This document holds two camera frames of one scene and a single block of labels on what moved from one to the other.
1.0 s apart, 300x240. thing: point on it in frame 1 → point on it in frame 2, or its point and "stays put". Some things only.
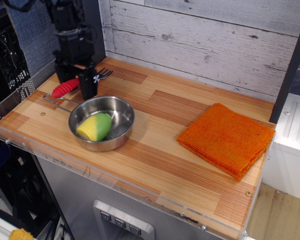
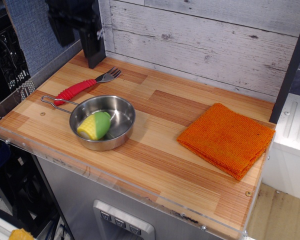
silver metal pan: x=122 y=116 stays put
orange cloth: x=234 y=142 stays put
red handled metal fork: x=73 y=83 → x=71 y=91
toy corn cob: x=96 y=127 stays put
